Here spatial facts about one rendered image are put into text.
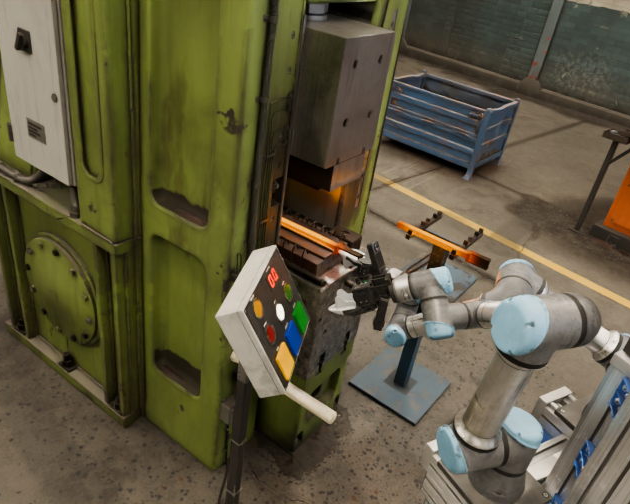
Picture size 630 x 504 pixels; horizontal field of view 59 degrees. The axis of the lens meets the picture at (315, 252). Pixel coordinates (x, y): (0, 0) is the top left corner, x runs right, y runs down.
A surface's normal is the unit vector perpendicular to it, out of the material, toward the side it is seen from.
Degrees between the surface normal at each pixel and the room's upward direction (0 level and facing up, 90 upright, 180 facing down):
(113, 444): 0
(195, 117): 89
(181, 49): 89
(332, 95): 90
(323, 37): 90
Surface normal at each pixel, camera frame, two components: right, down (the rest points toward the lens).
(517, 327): -0.92, -0.07
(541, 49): -0.71, 0.28
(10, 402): 0.14, -0.84
